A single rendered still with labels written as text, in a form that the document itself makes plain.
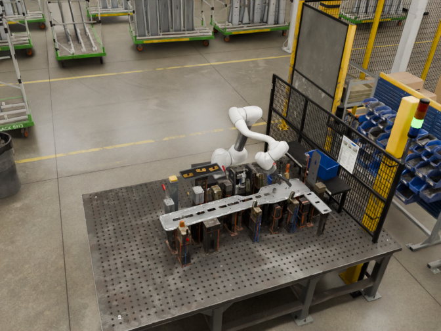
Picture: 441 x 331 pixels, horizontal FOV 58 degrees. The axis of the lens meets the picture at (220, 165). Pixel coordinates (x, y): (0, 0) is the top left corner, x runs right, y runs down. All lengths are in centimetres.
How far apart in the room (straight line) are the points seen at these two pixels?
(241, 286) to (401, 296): 185
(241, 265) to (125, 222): 114
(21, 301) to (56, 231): 92
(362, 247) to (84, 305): 257
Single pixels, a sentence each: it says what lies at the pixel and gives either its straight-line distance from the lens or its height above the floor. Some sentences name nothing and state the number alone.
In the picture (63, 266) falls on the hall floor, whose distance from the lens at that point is 449.
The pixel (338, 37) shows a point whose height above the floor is 179.
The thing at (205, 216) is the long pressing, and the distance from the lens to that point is 332.
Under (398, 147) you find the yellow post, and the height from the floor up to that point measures 162.
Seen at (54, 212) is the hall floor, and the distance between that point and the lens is 514.
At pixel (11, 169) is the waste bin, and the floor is 35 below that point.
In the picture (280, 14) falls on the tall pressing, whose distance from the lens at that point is 1121.
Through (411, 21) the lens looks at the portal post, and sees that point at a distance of 723.
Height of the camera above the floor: 323
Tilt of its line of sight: 35 degrees down
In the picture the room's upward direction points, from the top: 3 degrees clockwise
